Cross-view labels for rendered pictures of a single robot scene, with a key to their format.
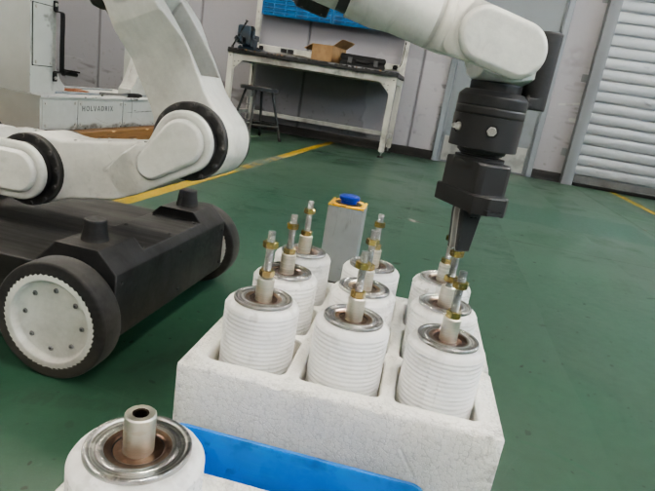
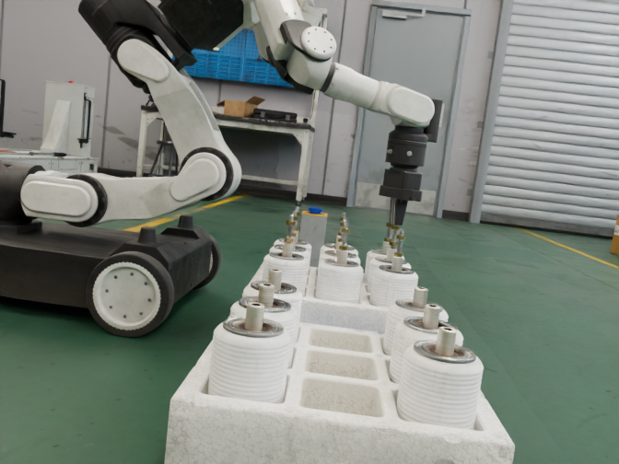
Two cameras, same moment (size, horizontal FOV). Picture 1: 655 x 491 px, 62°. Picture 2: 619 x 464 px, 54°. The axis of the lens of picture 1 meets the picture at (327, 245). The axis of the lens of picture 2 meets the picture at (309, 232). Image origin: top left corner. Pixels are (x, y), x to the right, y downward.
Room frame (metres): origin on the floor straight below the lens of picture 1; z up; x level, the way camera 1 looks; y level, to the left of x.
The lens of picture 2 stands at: (-0.63, 0.18, 0.47)
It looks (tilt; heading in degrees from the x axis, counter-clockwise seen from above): 7 degrees down; 353
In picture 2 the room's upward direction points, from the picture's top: 7 degrees clockwise
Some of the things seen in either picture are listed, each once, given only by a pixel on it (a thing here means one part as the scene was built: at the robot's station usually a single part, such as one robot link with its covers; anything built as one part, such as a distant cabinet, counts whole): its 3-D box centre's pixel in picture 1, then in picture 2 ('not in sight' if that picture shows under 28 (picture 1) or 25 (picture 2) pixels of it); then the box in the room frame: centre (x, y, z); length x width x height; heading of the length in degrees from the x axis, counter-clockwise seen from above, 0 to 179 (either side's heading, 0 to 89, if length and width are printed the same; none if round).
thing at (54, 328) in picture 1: (58, 317); (130, 294); (0.80, 0.41, 0.10); 0.20 x 0.05 x 0.20; 80
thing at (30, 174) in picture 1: (31, 162); (74, 197); (1.11, 0.64, 0.28); 0.21 x 0.20 x 0.13; 80
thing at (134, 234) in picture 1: (43, 206); (82, 230); (1.10, 0.61, 0.19); 0.64 x 0.52 x 0.33; 80
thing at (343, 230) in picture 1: (335, 278); (308, 268); (1.04, -0.03, 0.16); 0.07 x 0.07 x 0.31; 82
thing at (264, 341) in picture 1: (254, 361); (282, 297); (0.64, 0.07, 0.16); 0.10 x 0.10 x 0.18
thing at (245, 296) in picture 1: (263, 298); (286, 256); (0.64, 0.07, 0.25); 0.08 x 0.08 x 0.01
